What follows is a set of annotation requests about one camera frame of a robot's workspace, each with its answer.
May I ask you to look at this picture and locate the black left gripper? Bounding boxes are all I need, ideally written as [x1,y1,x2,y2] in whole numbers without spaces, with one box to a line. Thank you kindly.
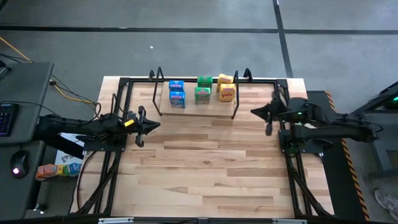
[123,105,161,147]

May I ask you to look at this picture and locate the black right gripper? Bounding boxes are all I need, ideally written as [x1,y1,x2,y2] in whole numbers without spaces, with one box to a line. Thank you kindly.
[250,90,295,137]

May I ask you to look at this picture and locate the blue Rice Krispies cereal box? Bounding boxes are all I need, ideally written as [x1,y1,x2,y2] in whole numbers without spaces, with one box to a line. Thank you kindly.
[169,90,187,110]
[168,80,185,93]

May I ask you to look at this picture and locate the yellow Corn Pops cereal box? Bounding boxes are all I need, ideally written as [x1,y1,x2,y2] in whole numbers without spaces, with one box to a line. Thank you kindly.
[216,73,234,85]
[218,83,236,103]

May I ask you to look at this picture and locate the green Apple Jacks cereal box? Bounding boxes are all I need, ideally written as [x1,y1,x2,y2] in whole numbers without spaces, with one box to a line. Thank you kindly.
[197,75,213,89]
[194,86,211,105]

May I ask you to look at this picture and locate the black metal wood shelf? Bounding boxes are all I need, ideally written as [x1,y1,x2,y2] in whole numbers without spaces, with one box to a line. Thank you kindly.
[151,66,241,121]

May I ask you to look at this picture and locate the green and blue cereal box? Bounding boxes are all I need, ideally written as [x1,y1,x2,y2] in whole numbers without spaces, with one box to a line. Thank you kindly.
[63,162,83,177]

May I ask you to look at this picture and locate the white paper box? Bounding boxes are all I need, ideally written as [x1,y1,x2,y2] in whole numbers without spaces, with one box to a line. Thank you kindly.
[55,131,85,166]

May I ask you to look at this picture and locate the black mat with hazard stripe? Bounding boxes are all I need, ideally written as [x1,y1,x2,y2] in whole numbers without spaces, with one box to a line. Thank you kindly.
[306,90,371,222]

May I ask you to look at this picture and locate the colourful boxes on side table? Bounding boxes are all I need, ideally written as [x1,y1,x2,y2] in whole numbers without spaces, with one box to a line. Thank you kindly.
[35,163,65,182]

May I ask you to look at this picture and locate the grey metal stand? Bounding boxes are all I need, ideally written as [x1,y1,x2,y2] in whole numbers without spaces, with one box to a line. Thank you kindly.
[343,81,398,180]

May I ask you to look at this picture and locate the grey desk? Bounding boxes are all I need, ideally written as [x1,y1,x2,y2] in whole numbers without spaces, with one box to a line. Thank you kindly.
[0,61,54,220]

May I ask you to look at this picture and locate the black computer mouse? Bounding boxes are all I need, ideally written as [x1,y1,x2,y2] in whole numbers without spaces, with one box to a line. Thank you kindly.
[9,150,30,179]

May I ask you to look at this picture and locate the black keyboard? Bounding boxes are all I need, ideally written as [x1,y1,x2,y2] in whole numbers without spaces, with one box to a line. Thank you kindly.
[0,103,20,138]

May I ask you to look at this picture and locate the person's shoe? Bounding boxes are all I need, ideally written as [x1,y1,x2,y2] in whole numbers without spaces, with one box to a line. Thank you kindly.
[374,187,398,213]

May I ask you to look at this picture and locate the black metal table frame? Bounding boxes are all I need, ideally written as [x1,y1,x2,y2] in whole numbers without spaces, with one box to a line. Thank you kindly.
[70,76,334,218]

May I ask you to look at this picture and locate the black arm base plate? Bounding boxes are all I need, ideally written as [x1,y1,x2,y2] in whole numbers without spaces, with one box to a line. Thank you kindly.
[82,128,129,152]
[278,129,325,156]

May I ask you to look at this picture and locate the yellow cable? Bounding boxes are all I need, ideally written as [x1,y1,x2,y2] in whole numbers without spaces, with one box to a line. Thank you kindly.
[0,35,96,105]

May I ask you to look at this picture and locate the silver metal bracket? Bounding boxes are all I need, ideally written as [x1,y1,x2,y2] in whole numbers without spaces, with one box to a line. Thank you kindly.
[272,218,308,224]
[98,217,134,224]

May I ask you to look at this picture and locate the black floor cable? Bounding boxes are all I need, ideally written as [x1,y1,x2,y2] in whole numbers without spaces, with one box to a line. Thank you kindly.
[49,73,102,108]

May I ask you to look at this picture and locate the thin black keyboard cable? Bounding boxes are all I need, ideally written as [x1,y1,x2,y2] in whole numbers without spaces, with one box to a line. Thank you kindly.
[0,100,60,116]

